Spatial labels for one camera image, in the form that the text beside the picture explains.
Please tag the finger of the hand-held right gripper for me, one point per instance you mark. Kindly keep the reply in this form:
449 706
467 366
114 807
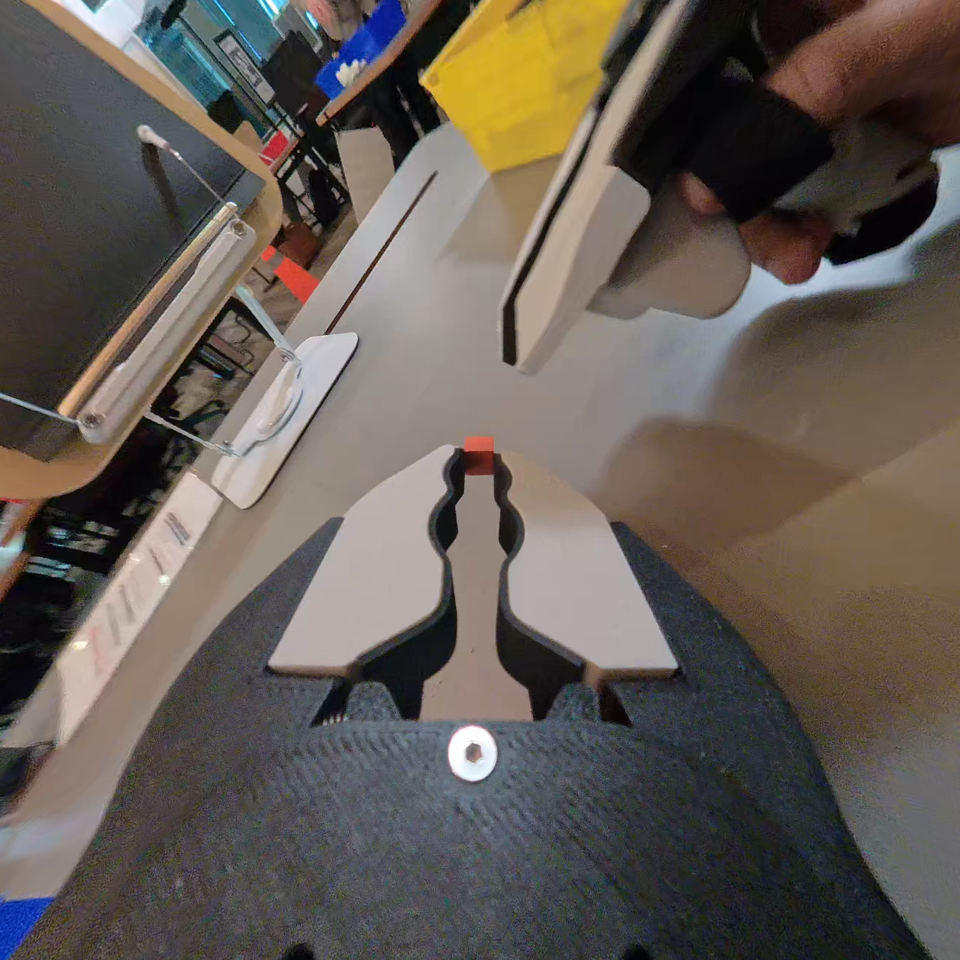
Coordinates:
559 195
585 262

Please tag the printed paper sheet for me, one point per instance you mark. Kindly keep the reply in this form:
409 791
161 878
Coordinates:
135 592

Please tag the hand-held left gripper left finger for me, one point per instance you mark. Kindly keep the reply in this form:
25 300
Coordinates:
367 585

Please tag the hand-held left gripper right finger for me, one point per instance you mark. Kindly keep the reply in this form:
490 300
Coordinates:
585 592

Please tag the small red cube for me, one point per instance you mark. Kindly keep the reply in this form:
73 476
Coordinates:
478 456

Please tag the white metal stand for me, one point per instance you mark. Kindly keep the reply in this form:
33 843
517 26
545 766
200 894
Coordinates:
292 390

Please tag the grey waste bin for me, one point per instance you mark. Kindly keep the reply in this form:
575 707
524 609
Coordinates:
367 169

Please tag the orange traffic cone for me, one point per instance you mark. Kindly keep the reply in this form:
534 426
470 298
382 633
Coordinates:
296 277

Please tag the yellow storage bin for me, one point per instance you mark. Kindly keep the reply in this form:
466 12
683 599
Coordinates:
525 82

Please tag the wooden top workbench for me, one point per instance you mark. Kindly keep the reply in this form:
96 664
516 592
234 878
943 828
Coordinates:
375 67

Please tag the person's right hand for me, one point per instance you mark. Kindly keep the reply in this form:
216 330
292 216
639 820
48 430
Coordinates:
885 67

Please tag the small blue bin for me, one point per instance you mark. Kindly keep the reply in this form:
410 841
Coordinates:
349 60

